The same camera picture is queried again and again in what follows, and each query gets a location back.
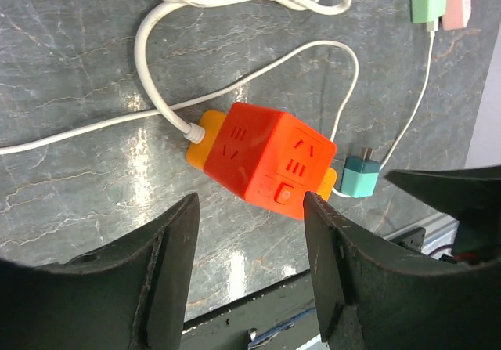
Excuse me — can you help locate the pink power strip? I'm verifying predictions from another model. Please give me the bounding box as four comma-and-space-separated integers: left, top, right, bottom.
442, 0, 471, 31

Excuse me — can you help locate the white coiled power cord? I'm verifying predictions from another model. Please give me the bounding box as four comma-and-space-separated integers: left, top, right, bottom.
0, 0, 438, 200

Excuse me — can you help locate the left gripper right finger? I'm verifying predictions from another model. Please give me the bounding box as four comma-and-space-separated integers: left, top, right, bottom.
303, 193, 500, 349

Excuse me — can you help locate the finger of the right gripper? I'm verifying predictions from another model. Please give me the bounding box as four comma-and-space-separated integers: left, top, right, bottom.
385, 165, 500, 264

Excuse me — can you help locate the red cube plug adapter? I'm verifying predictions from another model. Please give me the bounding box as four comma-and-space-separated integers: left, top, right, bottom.
202, 102, 337, 221

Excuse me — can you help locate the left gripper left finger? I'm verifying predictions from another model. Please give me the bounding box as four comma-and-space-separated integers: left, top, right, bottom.
1, 193, 200, 349

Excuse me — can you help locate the teal plug adapter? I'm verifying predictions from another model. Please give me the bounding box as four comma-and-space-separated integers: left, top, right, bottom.
341, 148, 380, 198

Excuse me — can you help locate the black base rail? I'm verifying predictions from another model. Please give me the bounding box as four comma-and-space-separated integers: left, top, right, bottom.
180, 262, 390, 349

